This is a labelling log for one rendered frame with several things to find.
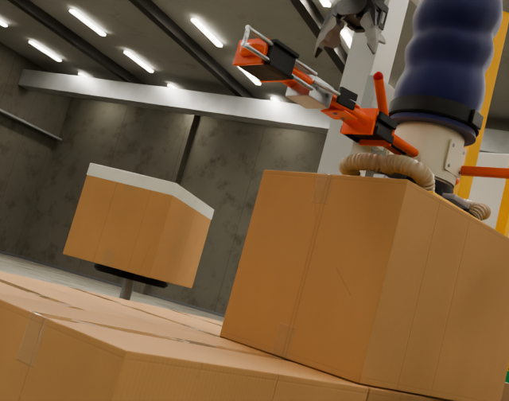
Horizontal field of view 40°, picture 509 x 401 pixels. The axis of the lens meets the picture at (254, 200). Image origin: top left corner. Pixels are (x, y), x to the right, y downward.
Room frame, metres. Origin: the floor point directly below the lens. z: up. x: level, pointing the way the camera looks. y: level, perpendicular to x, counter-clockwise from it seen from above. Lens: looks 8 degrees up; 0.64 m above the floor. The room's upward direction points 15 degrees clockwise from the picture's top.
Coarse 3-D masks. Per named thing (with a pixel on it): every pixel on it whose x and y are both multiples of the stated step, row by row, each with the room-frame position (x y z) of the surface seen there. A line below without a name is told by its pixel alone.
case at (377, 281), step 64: (320, 192) 1.47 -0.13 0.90; (384, 192) 1.35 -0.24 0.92; (256, 256) 1.57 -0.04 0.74; (320, 256) 1.43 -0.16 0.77; (384, 256) 1.32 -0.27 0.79; (448, 256) 1.46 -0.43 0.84; (256, 320) 1.53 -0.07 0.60; (320, 320) 1.40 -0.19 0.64; (384, 320) 1.33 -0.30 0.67; (448, 320) 1.49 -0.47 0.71; (384, 384) 1.37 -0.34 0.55; (448, 384) 1.54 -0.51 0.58
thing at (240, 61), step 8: (248, 40) 1.22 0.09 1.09; (256, 40) 1.20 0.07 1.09; (240, 48) 1.23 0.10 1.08; (264, 48) 1.18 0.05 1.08; (240, 56) 1.22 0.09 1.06; (248, 56) 1.21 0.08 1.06; (256, 56) 1.19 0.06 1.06; (240, 64) 1.22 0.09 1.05; (248, 64) 1.21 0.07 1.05; (256, 64) 1.20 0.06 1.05; (264, 64) 1.19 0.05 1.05; (248, 72) 1.25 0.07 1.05; (256, 72) 1.24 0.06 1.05; (264, 72) 1.23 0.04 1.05; (272, 72) 1.22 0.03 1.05; (264, 80) 1.27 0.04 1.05; (272, 80) 1.26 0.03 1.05; (280, 80) 1.25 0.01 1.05; (288, 80) 1.24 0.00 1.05
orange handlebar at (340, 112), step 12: (300, 72) 1.26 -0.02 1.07; (288, 84) 1.31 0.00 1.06; (336, 96) 1.34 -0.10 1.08; (336, 108) 1.41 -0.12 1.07; (348, 120) 1.45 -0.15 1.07; (360, 120) 1.42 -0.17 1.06; (396, 144) 1.52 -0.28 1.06; (408, 144) 1.55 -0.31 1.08; (468, 168) 1.61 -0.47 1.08; (480, 168) 1.59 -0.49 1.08; (492, 168) 1.57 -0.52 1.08; (504, 168) 1.55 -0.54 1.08; (456, 180) 1.73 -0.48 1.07
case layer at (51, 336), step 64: (0, 320) 1.07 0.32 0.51; (64, 320) 1.03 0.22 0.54; (128, 320) 1.35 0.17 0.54; (192, 320) 2.00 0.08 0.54; (0, 384) 1.04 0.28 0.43; (64, 384) 0.94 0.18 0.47; (128, 384) 0.89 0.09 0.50; (192, 384) 0.97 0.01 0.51; (256, 384) 1.07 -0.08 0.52; (320, 384) 1.19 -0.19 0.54
